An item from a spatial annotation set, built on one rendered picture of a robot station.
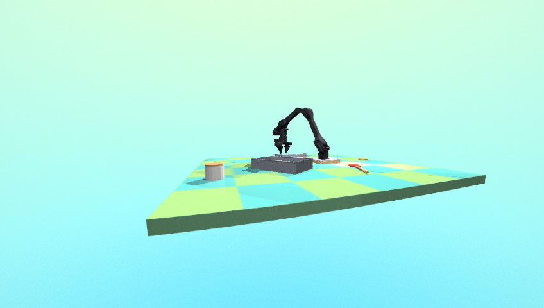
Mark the grey cylindrical canister with wooden lid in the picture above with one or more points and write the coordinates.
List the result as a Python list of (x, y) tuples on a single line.
[(214, 171)]

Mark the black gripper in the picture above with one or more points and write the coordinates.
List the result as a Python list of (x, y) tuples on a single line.
[(283, 141)]

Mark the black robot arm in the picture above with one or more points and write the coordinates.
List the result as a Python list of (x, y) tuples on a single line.
[(319, 141)]

